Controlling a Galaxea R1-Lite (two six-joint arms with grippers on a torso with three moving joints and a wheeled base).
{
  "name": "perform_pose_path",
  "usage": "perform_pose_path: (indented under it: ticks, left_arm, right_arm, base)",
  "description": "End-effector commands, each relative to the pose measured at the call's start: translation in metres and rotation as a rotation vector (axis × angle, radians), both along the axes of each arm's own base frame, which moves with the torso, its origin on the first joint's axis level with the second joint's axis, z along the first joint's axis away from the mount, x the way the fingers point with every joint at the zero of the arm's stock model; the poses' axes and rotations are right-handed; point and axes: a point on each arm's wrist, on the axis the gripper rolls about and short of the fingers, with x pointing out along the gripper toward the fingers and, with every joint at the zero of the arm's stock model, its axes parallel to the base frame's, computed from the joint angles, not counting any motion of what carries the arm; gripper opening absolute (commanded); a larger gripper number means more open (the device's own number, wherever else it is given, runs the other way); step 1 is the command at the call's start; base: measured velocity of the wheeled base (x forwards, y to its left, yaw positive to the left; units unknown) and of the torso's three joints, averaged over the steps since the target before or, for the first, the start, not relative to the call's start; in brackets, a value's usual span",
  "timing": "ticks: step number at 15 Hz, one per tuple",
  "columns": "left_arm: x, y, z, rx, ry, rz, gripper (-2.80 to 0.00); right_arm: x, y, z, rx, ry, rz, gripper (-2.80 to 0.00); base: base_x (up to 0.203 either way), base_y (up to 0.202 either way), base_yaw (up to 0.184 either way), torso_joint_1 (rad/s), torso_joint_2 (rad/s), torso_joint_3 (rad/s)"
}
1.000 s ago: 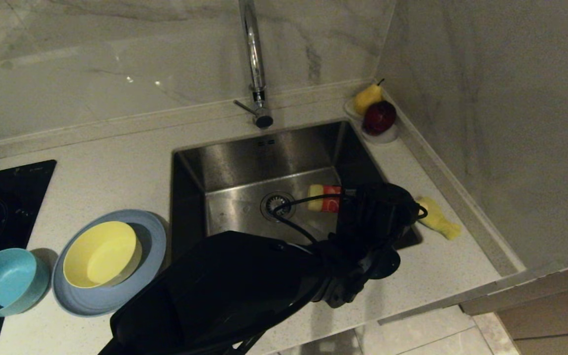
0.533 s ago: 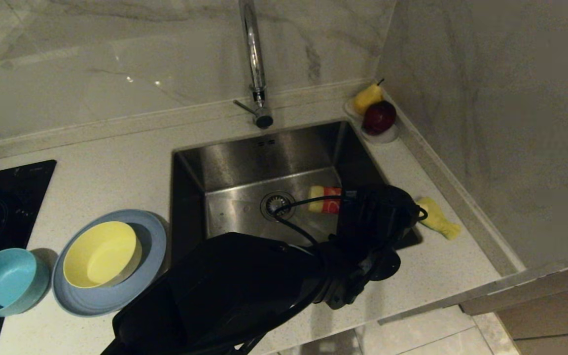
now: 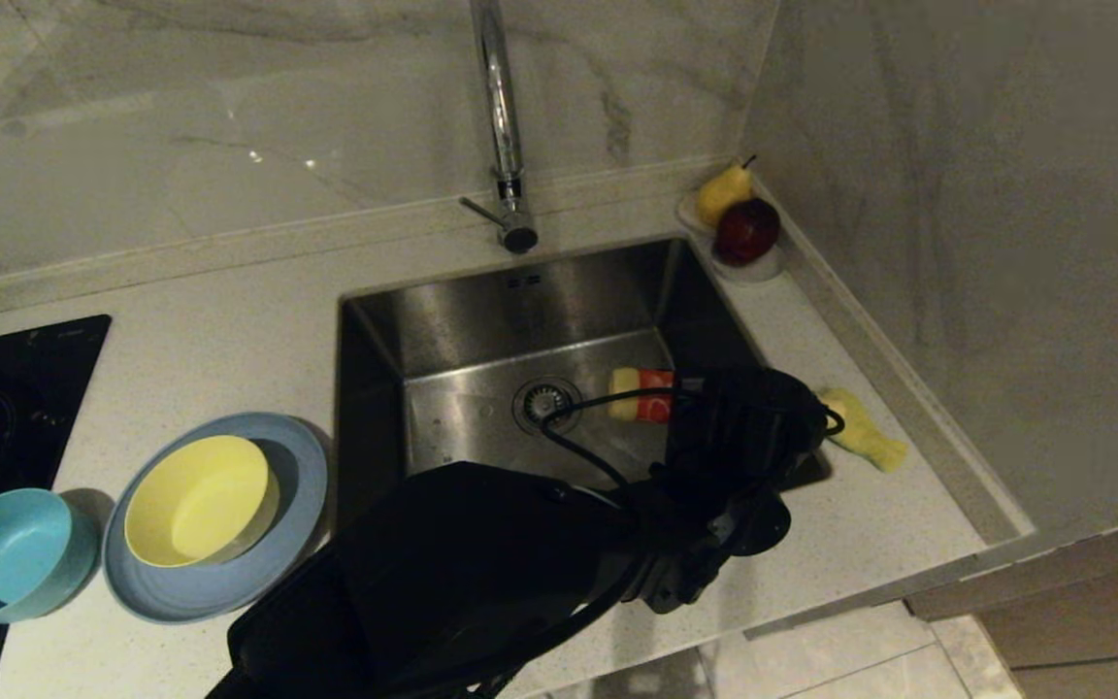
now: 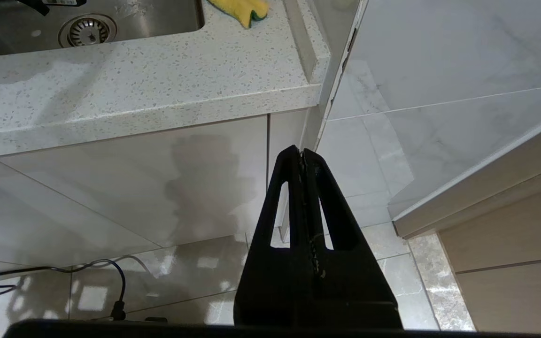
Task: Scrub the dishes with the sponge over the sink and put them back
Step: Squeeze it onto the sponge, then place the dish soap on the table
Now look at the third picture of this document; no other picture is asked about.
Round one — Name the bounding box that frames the orange label dish soap bottle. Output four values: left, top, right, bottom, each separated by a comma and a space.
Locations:
608, 367, 681, 425

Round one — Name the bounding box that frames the yellow green sponge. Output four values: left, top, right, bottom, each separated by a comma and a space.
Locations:
816, 388, 909, 474

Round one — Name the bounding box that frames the stainless steel sink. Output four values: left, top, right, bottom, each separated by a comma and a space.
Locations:
329, 236, 832, 545

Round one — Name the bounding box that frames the small white dish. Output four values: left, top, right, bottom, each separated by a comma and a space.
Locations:
677, 192, 788, 283

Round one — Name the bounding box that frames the dark red apple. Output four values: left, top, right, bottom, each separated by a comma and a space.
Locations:
712, 197, 783, 268

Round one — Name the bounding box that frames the round metal drain strainer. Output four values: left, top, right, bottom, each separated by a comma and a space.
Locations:
510, 376, 584, 438

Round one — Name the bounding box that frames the yellow pear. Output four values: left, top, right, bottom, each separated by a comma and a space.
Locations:
695, 153, 759, 226

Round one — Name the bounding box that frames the chrome faucet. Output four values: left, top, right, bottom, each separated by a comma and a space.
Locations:
457, 0, 541, 255

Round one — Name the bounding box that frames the grey blue plate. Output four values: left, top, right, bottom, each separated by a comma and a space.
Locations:
100, 413, 329, 625

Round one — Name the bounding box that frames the yellow bowl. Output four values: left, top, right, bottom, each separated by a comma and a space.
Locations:
122, 435, 280, 570

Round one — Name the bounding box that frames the teal bowl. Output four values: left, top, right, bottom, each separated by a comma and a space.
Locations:
0, 488, 99, 624

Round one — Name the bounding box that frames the black glass cooktop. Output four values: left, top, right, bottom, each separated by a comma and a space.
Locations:
0, 314, 112, 699

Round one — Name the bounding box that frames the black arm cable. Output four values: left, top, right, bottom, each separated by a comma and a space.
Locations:
540, 386, 846, 516

